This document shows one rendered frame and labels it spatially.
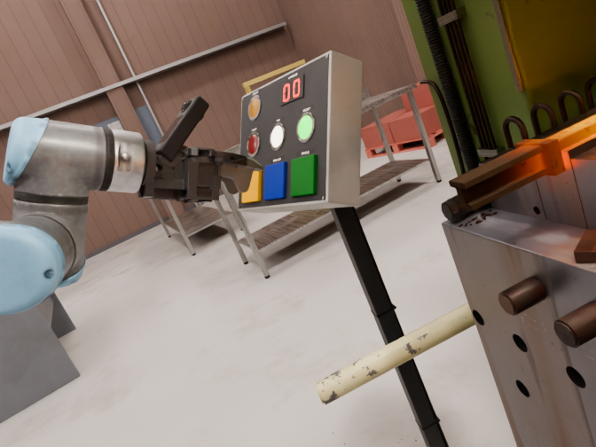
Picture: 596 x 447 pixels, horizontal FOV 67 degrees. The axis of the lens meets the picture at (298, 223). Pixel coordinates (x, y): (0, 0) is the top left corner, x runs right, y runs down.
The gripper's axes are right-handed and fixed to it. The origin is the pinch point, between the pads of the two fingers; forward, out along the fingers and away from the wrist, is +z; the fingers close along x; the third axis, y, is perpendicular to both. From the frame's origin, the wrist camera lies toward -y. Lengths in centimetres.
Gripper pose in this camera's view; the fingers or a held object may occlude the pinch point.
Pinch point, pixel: (256, 164)
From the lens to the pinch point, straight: 80.2
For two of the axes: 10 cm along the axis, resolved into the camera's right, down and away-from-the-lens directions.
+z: 8.2, 0.4, 5.8
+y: -0.2, 10.0, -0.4
